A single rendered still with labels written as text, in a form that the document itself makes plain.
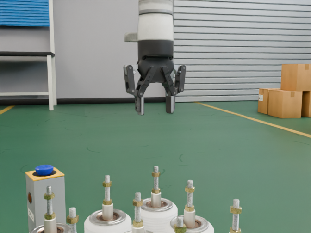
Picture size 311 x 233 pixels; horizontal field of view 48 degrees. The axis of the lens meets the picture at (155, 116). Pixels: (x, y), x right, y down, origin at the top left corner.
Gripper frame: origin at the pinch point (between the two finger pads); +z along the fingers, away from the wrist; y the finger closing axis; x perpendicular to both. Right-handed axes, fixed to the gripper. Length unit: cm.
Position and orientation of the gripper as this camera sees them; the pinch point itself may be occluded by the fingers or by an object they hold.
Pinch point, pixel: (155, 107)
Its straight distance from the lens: 74.4
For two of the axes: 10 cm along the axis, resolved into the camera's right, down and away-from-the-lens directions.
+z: 0.0, 9.9, 1.4
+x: -4.3, -1.3, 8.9
